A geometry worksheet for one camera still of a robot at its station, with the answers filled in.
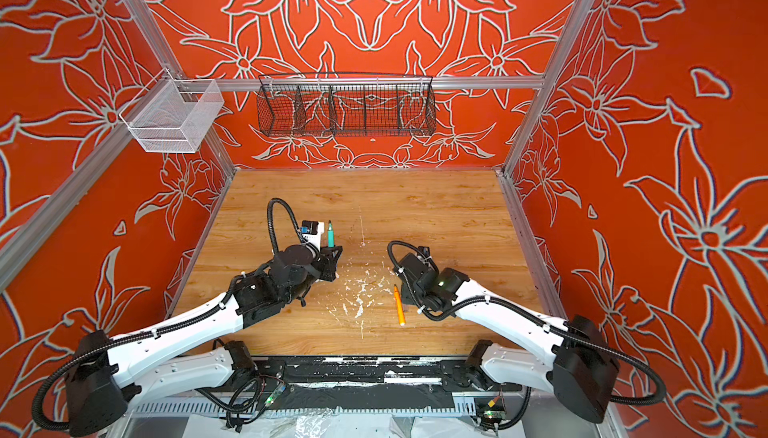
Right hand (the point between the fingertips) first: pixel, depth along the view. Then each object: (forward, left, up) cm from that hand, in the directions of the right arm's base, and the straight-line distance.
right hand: (405, 291), depth 81 cm
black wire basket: (+57, +18, +23) cm, 64 cm away
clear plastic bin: (+48, +71, +26) cm, 90 cm away
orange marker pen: (-3, +1, -6) cm, 7 cm away
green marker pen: (+7, +18, +18) cm, 27 cm away
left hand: (+7, +17, +13) cm, 23 cm away
